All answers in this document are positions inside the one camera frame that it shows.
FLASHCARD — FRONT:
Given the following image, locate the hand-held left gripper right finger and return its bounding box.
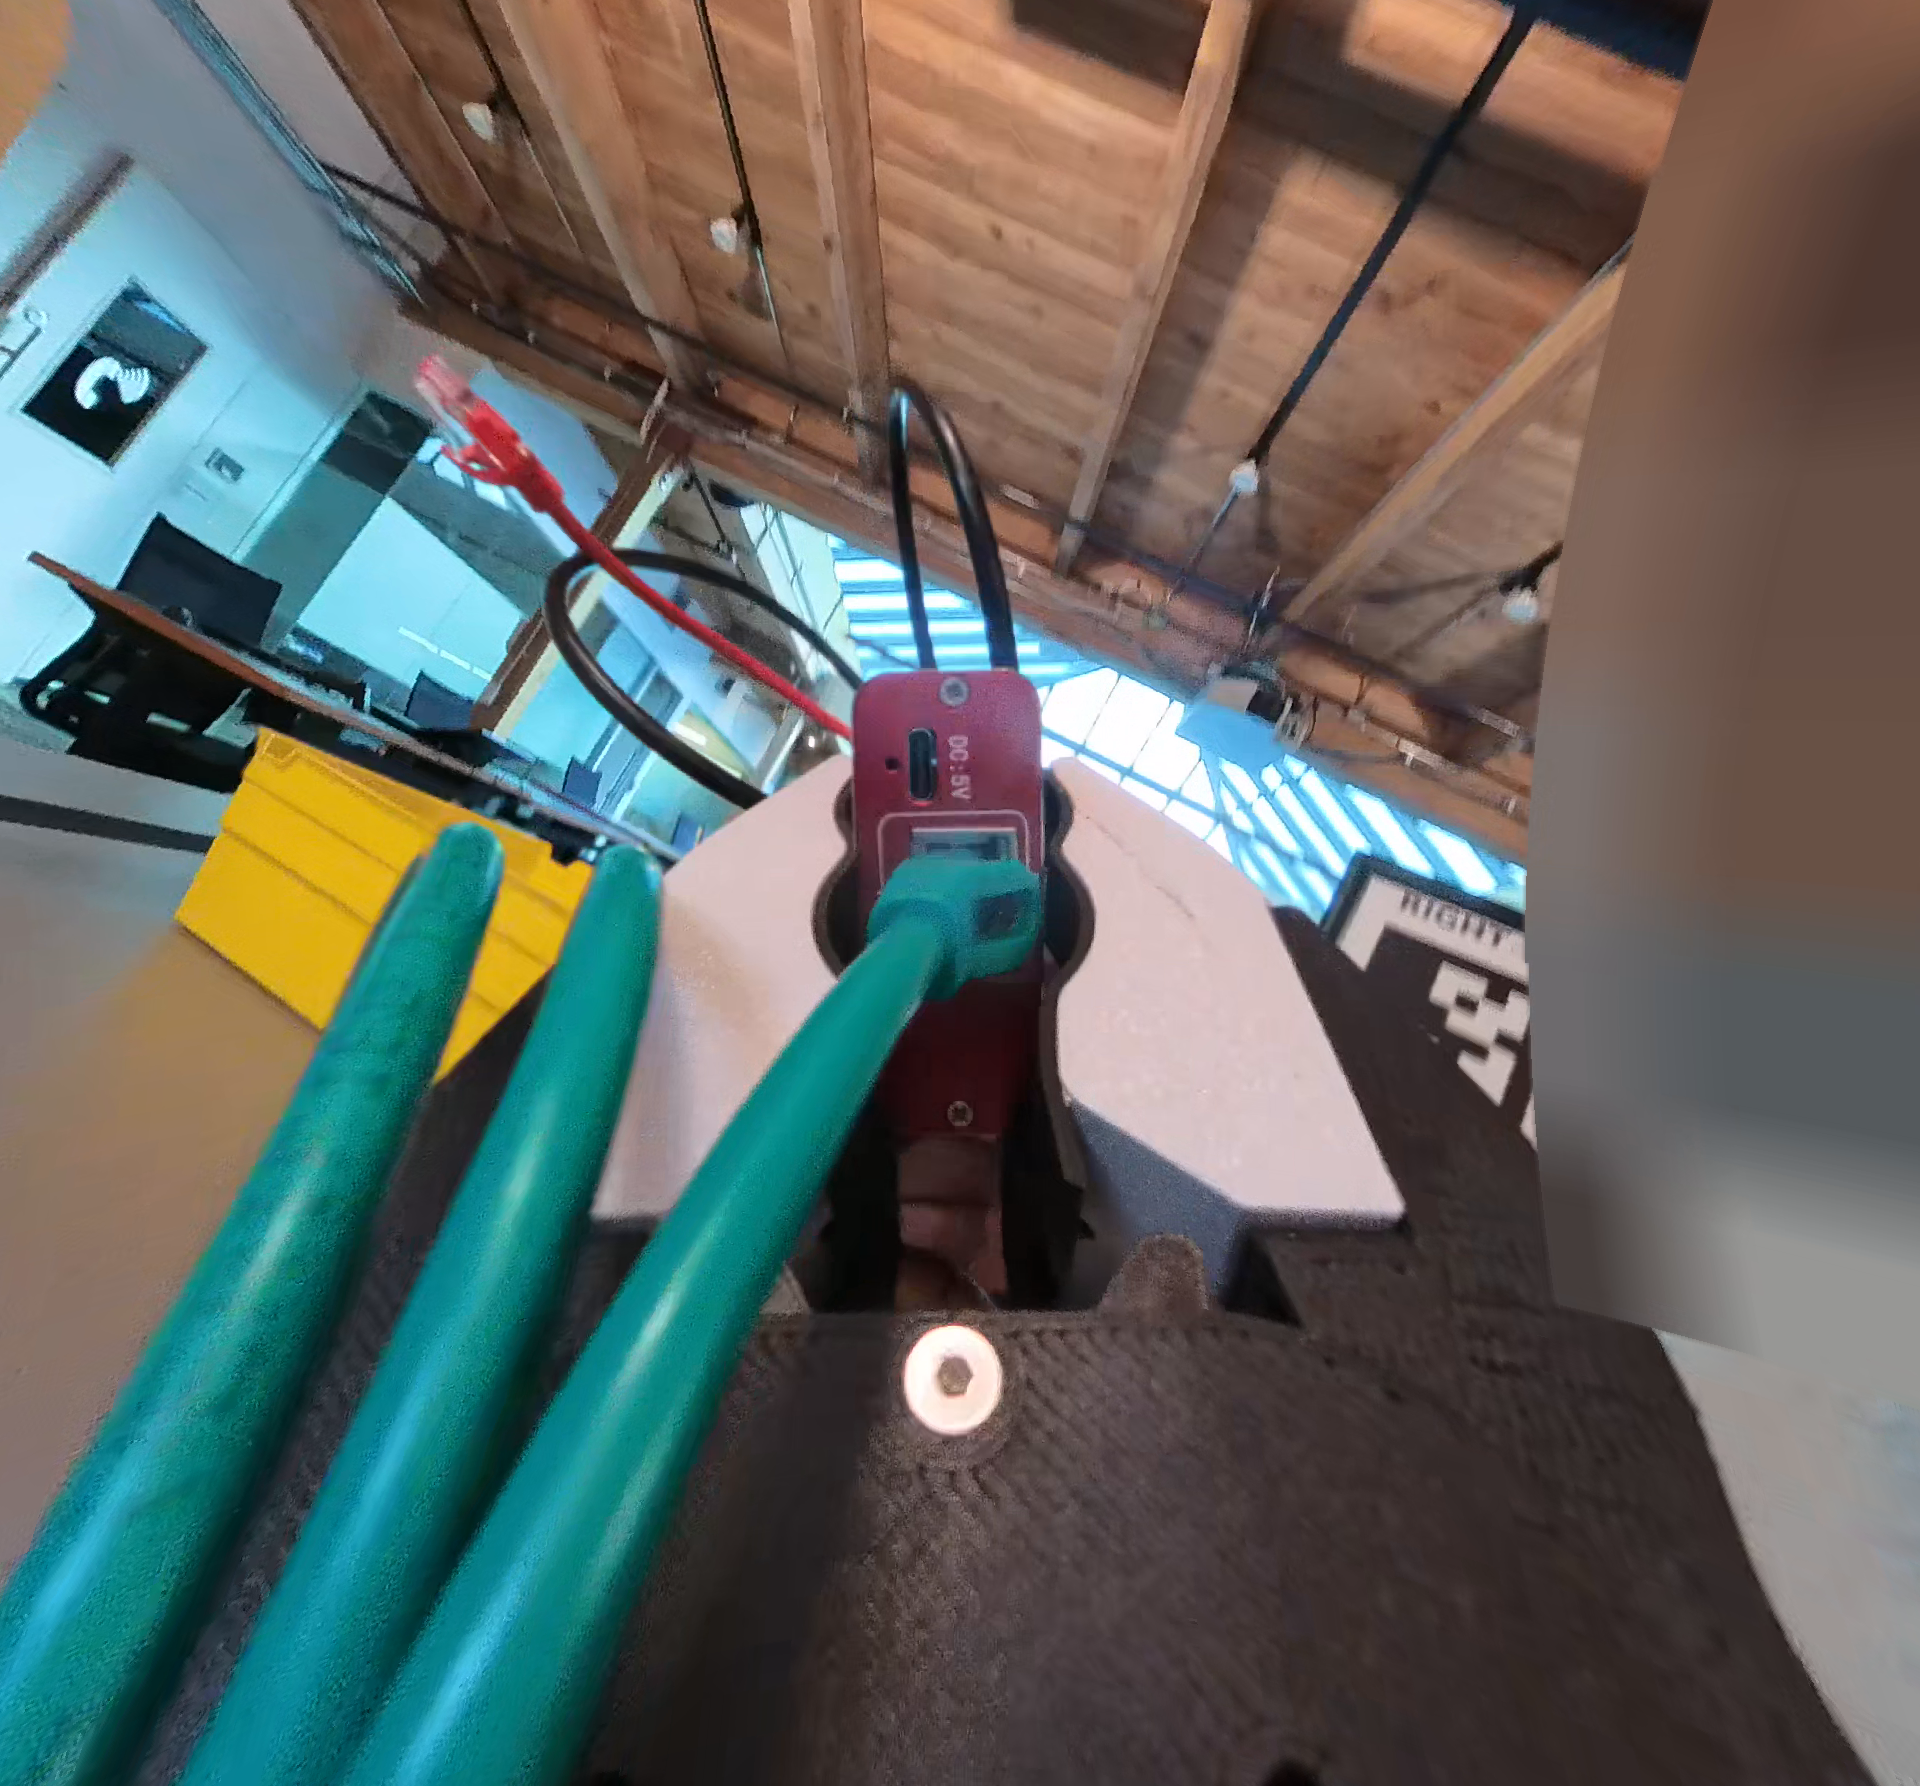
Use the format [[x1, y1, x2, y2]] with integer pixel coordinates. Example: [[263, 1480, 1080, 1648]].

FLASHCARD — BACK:
[[1047, 758, 1408, 1236]]

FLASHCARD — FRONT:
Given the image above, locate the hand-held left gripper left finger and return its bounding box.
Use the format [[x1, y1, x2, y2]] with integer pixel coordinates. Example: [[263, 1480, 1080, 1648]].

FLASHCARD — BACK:
[[594, 758, 865, 1228]]

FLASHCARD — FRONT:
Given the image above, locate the red network switch box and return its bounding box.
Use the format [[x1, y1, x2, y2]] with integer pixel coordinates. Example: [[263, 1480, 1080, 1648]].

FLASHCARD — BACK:
[[851, 672, 1048, 1148]]

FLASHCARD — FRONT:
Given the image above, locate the red ethernet cable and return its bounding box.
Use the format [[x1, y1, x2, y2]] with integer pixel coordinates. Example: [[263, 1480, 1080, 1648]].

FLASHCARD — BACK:
[[417, 352, 859, 743]]

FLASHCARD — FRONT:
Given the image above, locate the yellow plastic bin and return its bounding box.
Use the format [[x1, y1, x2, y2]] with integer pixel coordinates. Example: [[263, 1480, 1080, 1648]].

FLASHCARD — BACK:
[[174, 728, 603, 1076]]

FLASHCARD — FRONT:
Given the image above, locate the black usb cable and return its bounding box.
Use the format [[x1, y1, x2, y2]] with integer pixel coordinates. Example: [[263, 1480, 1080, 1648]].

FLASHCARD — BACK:
[[541, 386, 1027, 818]]

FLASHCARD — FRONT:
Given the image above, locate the green ethernet cable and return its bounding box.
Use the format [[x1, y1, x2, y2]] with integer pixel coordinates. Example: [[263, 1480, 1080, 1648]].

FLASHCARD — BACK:
[[0, 821, 1047, 1786]]

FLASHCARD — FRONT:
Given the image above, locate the black framed tag sign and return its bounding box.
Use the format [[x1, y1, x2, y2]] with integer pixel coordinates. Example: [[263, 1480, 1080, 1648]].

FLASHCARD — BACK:
[[1322, 855, 1540, 1150]]

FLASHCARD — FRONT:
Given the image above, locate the white ceiling mounted unit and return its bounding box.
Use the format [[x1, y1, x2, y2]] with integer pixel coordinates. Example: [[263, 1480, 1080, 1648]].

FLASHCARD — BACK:
[[1177, 659, 1309, 769]]

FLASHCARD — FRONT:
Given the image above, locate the black office chair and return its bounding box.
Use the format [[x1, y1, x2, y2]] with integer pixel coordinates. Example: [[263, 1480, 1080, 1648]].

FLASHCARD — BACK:
[[118, 514, 286, 649]]

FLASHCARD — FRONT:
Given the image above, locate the wooden top office table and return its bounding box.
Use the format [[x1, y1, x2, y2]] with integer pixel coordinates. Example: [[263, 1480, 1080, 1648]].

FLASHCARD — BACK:
[[24, 547, 394, 784]]

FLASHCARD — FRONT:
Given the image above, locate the dark door window with logo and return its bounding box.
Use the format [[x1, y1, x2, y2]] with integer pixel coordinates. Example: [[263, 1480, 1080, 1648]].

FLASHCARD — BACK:
[[20, 279, 210, 468]]

